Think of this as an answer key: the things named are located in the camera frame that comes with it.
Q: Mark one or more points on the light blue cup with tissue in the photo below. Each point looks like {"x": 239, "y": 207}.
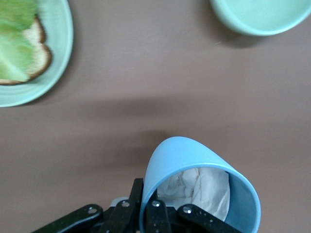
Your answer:
{"x": 184, "y": 153}

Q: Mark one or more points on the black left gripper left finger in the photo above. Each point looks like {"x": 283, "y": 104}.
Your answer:
{"x": 136, "y": 194}

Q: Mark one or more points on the mint green bowl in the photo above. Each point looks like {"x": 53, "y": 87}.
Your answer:
{"x": 257, "y": 14}

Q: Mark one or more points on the green lettuce leaf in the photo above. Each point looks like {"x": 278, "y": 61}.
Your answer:
{"x": 12, "y": 48}

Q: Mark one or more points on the toast bread slice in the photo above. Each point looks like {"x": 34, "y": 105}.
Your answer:
{"x": 40, "y": 58}

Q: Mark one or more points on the white tissue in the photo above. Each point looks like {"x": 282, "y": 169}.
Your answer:
{"x": 199, "y": 187}

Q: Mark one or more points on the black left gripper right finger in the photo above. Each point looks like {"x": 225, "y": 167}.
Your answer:
{"x": 156, "y": 216}

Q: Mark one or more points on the mint green plate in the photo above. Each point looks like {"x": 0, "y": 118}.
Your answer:
{"x": 58, "y": 48}

